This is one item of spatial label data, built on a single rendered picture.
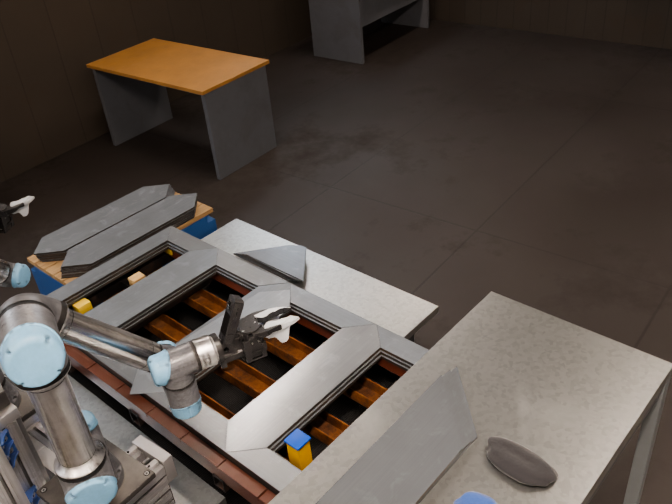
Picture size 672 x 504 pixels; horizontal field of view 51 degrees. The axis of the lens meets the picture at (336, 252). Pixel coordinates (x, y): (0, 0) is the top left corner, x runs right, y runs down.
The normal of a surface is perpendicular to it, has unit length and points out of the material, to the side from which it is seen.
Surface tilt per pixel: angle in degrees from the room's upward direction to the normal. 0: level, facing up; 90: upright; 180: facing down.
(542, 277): 0
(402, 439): 0
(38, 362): 82
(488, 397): 0
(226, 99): 90
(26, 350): 83
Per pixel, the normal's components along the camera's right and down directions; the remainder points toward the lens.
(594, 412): -0.08, -0.83
